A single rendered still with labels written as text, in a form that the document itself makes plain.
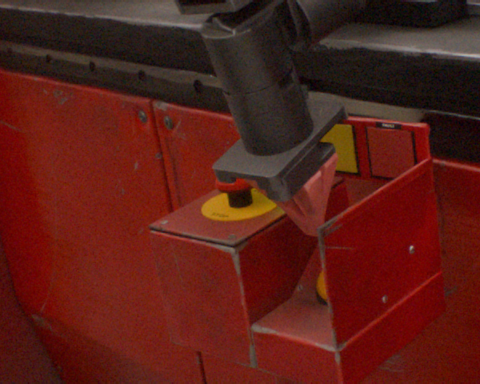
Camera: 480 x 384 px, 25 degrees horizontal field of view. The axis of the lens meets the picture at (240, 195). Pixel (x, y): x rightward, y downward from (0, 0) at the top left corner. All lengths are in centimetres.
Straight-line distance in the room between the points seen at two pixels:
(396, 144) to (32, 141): 92
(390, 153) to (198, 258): 19
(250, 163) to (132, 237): 77
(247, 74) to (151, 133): 65
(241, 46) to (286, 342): 26
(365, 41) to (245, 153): 28
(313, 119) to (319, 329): 17
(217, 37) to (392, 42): 32
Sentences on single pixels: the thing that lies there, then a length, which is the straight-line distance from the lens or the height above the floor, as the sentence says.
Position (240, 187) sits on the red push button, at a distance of 93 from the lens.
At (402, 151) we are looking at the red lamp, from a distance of 93.
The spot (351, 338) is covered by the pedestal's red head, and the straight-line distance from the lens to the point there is 87.
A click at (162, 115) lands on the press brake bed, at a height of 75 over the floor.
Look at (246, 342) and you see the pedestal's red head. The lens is 92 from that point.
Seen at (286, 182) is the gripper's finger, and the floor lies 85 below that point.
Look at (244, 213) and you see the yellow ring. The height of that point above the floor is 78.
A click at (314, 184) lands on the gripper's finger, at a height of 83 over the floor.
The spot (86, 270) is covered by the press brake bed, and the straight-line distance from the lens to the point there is 174.
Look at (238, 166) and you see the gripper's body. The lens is 82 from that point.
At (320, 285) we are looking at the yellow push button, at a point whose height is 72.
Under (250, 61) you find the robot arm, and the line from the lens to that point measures 77.
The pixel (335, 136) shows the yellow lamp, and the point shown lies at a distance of 97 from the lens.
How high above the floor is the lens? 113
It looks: 21 degrees down
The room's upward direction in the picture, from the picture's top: 10 degrees counter-clockwise
